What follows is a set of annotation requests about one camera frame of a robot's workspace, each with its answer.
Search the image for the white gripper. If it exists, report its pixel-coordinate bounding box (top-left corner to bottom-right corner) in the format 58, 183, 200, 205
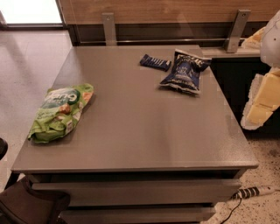
241, 10, 280, 130

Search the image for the blue potato chip bag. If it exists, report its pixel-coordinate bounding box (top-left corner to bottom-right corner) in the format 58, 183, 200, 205
159, 49, 212, 95

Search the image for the green rice chip bag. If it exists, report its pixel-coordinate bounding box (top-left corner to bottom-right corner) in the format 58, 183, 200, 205
28, 83, 94, 144

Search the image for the dark blue snack bar wrapper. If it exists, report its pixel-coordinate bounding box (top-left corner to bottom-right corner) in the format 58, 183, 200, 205
140, 54, 172, 72

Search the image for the white black power strip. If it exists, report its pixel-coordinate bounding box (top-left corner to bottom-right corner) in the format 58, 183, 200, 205
231, 185, 276, 200

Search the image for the upper grey drawer front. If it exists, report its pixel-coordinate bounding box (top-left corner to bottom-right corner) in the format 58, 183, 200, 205
32, 179, 241, 207

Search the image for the grey drawer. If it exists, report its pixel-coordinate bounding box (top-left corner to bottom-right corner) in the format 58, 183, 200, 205
32, 179, 241, 207
60, 207, 215, 224

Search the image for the lower grey drawer front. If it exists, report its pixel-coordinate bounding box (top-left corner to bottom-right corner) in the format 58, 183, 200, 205
60, 207, 215, 224

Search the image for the dark brown chair seat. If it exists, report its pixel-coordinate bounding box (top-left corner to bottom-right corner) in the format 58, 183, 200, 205
0, 177, 70, 224

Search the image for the right metal wall bracket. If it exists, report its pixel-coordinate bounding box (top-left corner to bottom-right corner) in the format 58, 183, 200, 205
224, 10, 251, 53

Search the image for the metal wall bracket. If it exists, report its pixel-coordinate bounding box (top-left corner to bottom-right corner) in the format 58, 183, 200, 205
101, 12, 117, 46
224, 10, 251, 53

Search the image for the black power cable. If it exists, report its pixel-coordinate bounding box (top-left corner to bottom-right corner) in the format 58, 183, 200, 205
219, 197, 243, 224

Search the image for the left metal wall bracket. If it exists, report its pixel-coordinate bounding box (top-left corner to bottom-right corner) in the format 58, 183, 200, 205
101, 12, 117, 46

